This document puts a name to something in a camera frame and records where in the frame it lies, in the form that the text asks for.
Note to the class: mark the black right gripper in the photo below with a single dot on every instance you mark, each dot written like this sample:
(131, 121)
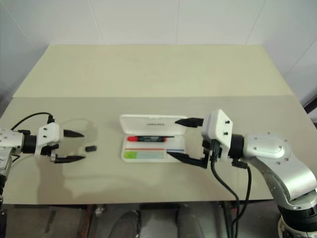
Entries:
(214, 148)

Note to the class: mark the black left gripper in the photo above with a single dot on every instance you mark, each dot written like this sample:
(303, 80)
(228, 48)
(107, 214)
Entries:
(49, 150)

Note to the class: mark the white plastic pencil case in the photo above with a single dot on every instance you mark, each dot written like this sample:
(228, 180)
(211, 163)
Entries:
(153, 124)

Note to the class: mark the red capped black marker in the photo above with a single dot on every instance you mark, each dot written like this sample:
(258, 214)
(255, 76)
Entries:
(133, 138)

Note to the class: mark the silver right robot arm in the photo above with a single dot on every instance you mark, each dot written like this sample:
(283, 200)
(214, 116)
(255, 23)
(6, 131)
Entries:
(267, 146)

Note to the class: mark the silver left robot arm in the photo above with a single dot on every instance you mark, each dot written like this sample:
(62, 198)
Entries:
(10, 138)

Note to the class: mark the thin red pencil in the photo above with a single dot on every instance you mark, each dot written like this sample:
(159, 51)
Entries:
(143, 149)

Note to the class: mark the small black block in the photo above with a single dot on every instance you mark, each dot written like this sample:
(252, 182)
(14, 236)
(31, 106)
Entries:
(91, 148)

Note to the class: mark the clear plastic protractor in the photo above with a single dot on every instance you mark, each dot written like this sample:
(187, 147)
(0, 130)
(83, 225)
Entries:
(90, 131)

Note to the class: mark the dark rounded shape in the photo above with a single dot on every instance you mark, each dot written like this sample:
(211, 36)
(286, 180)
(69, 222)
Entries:
(128, 223)

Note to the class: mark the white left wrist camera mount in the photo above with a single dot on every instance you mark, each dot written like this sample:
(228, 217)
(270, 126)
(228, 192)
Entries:
(48, 132)

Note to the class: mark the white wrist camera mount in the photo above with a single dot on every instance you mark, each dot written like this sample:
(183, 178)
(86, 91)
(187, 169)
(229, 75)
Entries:
(48, 132)
(219, 124)

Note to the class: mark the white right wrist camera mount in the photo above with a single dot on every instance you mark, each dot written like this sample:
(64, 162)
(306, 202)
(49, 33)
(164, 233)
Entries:
(219, 124)

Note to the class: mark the dark object by wall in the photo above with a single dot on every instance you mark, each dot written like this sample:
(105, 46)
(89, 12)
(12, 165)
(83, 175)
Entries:
(312, 106)

